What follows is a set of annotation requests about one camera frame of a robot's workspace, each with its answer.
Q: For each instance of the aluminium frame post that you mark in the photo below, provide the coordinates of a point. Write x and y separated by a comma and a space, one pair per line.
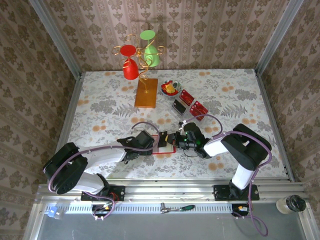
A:
58, 40
277, 37

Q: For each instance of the long aluminium base rail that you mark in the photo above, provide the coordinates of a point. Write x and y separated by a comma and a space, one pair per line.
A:
170, 191

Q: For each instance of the floral patterned table cover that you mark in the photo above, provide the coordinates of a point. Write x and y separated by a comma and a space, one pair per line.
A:
112, 87

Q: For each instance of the red wrapped candy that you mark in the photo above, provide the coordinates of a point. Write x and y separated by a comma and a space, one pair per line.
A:
165, 87

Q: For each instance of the black card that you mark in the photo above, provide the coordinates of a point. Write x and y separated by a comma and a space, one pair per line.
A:
163, 140
180, 107

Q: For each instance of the aluminium table side rail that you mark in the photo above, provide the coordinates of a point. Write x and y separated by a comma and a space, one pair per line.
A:
72, 105
269, 105

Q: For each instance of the clear cup with dark lid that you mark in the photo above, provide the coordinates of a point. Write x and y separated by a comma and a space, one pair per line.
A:
295, 203

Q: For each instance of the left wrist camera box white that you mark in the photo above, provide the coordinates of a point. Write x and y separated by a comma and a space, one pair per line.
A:
135, 131

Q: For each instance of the green goblet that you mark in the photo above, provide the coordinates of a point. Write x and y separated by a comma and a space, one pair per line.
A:
151, 56

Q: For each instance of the red VIP card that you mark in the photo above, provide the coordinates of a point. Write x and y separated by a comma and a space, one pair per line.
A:
187, 96
197, 113
200, 106

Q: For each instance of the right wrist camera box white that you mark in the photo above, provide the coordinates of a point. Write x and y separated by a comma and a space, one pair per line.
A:
183, 124

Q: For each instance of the yellow wrapped candy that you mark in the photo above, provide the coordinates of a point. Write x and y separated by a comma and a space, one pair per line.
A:
170, 88

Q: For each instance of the red goblet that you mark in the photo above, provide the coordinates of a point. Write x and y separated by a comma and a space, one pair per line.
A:
130, 70

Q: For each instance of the blue white plug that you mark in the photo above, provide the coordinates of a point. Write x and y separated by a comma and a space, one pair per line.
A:
52, 212

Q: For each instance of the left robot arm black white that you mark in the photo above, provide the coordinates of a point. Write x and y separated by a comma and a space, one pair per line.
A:
65, 170

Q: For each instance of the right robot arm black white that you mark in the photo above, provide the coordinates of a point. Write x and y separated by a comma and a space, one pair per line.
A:
250, 150

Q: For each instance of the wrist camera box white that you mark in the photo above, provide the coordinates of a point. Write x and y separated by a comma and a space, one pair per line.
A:
135, 131
183, 124

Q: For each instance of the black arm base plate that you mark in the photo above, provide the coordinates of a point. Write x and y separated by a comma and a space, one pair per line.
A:
120, 192
220, 192

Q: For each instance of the small patterned bowl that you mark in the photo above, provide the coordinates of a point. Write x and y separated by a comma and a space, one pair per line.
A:
177, 85

